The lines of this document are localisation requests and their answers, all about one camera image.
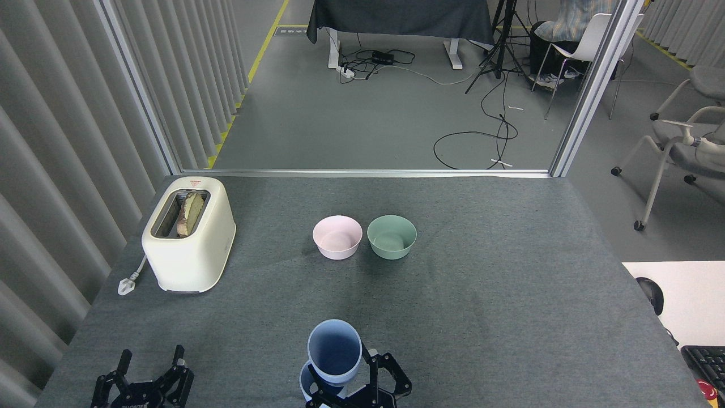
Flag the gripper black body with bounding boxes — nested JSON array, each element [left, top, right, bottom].
[[108, 383, 166, 408], [309, 390, 398, 408]]

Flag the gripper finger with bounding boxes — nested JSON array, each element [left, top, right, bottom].
[[91, 349, 133, 408], [362, 345, 413, 398], [306, 379, 347, 408], [148, 345, 195, 408]]

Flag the light blue plastic cup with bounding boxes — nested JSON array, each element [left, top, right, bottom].
[[307, 319, 363, 387], [299, 360, 347, 404]]

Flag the green bowl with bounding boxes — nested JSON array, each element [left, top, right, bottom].
[[366, 215, 418, 261]]

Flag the cream white toaster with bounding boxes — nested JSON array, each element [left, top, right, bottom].
[[141, 176, 237, 294]]

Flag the pink bowl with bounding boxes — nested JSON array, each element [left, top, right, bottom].
[[312, 215, 364, 261]]

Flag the bread slice in toaster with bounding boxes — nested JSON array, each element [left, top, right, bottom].
[[176, 191, 206, 237]]

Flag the black computer mouse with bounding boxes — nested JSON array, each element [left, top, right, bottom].
[[636, 277, 664, 316]]

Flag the white side desk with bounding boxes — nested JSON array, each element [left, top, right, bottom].
[[622, 261, 725, 349]]

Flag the red round object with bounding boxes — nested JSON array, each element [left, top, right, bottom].
[[697, 380, 719, 408]]

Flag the black keyboard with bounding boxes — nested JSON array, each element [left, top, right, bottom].
[[681, 345, 725, 408]]

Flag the black tripod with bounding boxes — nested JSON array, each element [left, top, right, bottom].
[[464, 0, 534, 95]]

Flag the dark table cloth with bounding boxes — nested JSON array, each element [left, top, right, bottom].
[[306, 0, 495, 47]]

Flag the grey office chair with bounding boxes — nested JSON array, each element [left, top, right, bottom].
[[611, 107, 725, 231], [650, 64, 725, 122]]

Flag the white chair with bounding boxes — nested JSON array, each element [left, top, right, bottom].
[[531, 12, 645, 121]]

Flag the seated person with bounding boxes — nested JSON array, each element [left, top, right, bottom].
[[530, 0, 624, 90]]

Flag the white toaster plug and cord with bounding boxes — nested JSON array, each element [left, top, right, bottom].
[[117, 255, 149, 297]]

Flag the silver aluminium rail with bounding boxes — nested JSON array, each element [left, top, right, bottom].
[[180, 168, 553, 180]]

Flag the long black floor cable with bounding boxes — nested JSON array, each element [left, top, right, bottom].
[[433, 71, 519, 170]]

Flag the silver aluminium post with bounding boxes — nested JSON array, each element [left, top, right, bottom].
[[93, 0, 183, 175], [549, 0, 645, 178]]

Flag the white floor cable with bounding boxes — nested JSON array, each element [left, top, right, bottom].
[[391, 63, 483, 86]]

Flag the black cable tangle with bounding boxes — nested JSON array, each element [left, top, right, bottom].
[[339, 33, 417, 84]]

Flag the white table frame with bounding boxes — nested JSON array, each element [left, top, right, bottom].
[[327, 28, 464, 70]]

